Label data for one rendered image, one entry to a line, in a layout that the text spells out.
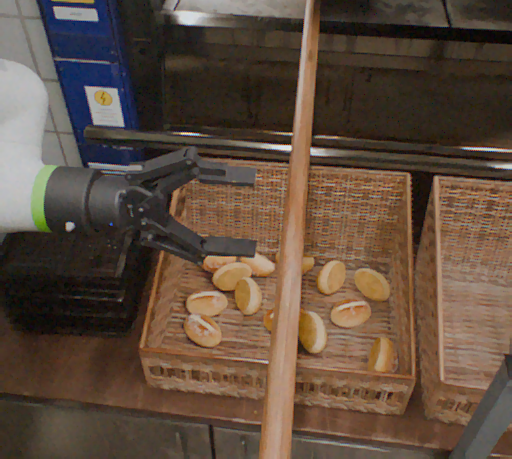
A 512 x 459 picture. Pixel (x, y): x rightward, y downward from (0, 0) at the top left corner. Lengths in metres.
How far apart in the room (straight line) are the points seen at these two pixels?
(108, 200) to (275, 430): 0.36
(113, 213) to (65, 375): 0.69
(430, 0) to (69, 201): 0.93
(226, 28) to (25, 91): 0.54
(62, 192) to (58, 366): 0.70
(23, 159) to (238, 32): 0.58
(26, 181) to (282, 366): 0.41
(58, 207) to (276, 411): 0.38
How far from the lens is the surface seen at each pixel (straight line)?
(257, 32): 1.24
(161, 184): 0.76
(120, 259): 1.28
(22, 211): 0.81
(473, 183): 1.43
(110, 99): 1.38
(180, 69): 1.34
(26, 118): 0.83
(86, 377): 1.39
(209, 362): 1.20
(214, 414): 1.30
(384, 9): 1.34
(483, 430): 1.13
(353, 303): 1.38
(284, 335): 0.64
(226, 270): 1.41
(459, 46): 1.26
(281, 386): 0.61
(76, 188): 0.78
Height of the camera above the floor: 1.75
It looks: 44 degrees down
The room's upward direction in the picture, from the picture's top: straight up
